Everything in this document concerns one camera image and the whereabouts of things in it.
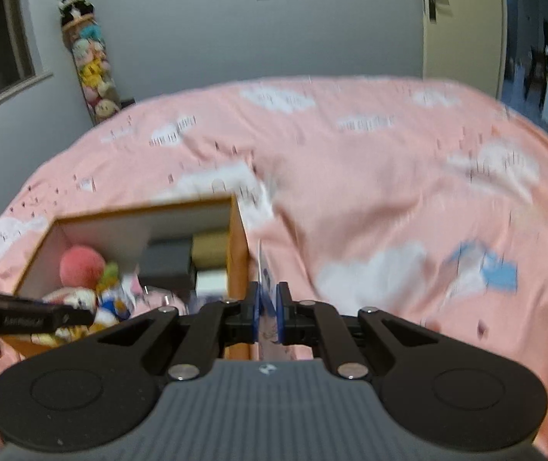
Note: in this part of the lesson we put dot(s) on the dark grey box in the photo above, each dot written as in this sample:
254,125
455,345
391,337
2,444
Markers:
166,259

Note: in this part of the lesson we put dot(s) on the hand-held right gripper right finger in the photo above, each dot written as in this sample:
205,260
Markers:
283,312

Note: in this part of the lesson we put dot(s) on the orange-edged white cardboard box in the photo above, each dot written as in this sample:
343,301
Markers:
110,230

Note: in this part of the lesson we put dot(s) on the brown cardboard box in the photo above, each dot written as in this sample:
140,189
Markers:
211,249

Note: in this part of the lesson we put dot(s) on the pink printed bedsheet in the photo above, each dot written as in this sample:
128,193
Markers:
375,192

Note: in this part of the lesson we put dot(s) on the white printed card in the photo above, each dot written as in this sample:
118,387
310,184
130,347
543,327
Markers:
265,273

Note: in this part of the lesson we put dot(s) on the brown and white plush animal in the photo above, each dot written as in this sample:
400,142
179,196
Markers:
79,331

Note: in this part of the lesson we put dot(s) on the cream door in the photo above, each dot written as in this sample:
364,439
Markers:
466,33

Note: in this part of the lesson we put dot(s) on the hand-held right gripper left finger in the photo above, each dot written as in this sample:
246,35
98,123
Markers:
254,312

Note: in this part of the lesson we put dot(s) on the hanging column of plush toys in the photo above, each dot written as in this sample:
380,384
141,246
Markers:
91,72

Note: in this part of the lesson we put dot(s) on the blue and white card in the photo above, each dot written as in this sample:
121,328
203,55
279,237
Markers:
500,273

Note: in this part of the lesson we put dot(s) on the crocheted white bunny with bouquet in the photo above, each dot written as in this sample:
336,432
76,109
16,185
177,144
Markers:
79,300

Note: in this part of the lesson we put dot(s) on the panda plush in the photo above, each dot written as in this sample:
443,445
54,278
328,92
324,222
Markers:
74,5

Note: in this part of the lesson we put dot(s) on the pink case with silver carabiner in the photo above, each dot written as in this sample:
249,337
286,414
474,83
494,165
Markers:
163,300

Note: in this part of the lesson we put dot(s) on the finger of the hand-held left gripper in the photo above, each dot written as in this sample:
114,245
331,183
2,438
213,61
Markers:
79,317

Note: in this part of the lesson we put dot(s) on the pink peach plush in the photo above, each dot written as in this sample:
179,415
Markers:
82,266

